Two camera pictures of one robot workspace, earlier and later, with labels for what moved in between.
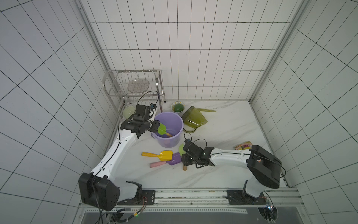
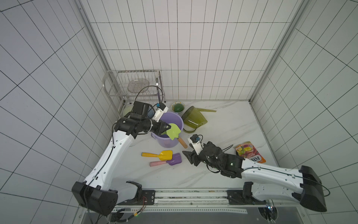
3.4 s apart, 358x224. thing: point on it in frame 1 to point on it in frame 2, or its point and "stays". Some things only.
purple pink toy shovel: (176, 159) stays
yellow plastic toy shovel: (163, 155) stays
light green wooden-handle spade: (181, 152) to (173, 132)
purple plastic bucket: (174, 124) stays
